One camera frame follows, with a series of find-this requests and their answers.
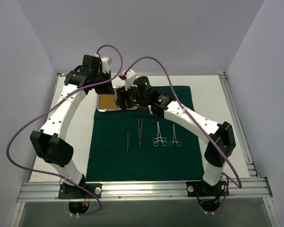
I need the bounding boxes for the steel hemostat forceps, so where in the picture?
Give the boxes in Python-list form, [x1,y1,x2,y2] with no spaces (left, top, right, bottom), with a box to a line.
[169,124,182,147]

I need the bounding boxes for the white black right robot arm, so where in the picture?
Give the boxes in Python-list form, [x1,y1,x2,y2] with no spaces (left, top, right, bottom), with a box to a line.
[115,86,236,195]

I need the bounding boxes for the aluminium right frame rail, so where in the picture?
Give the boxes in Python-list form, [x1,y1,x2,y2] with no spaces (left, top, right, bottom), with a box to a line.
[219,71,258,178]

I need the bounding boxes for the steel tray with brown liner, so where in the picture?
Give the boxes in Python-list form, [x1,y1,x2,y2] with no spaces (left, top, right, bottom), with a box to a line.
[96,86,138,112]

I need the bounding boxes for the steel surgical scissors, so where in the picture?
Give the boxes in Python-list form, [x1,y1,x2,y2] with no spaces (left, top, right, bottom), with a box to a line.
[153,121,167,147]

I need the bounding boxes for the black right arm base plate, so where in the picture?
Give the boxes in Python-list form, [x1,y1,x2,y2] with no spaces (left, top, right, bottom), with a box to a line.
[186,180,229,197]

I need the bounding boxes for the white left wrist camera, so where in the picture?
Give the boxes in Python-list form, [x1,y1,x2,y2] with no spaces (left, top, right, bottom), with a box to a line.
[101,56,112,73]

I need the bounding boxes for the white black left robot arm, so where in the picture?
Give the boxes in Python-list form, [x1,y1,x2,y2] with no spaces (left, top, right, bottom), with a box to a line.
[30,53,113,198]

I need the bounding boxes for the steel tweezers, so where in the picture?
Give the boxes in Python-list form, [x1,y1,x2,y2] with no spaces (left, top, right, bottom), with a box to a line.
[138,126,142,149]
[126,131,131,152]

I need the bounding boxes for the aluminium frame rail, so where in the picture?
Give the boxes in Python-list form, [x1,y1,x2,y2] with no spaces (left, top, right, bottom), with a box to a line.
[17,178,273,202]
[219,71,258,178]

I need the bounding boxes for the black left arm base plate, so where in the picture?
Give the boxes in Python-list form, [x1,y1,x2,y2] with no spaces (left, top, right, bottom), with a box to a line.
[58,182,102,200]

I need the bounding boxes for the aluminium front frame rail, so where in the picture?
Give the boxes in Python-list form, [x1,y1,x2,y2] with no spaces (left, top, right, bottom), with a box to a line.
[17,178,273,202]

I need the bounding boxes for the dark green surgical cloth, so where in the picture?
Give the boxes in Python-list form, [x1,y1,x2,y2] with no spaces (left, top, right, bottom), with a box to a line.
[85,85,206,182]

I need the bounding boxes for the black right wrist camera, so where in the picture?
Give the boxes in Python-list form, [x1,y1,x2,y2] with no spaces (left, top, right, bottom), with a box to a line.
[119,70,154,96]

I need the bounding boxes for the steel scalpel handle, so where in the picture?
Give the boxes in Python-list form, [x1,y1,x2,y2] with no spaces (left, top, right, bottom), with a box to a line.
[138,118,143,138]

